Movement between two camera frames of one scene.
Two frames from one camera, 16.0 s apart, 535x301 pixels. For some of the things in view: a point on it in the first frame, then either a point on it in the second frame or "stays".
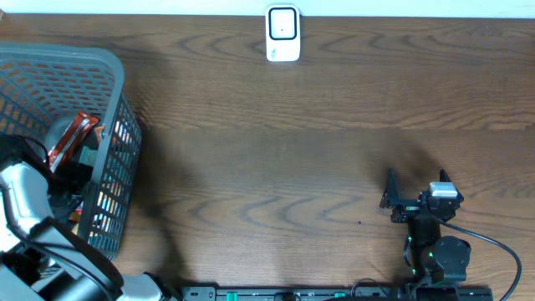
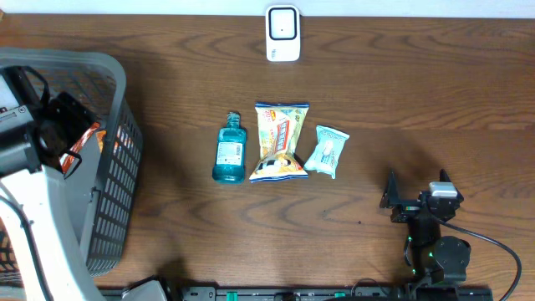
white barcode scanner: [282, 33] stays
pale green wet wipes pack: [89, 156] → [326, 155]
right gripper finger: [391, 195] stays
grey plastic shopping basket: [40, 84] stays
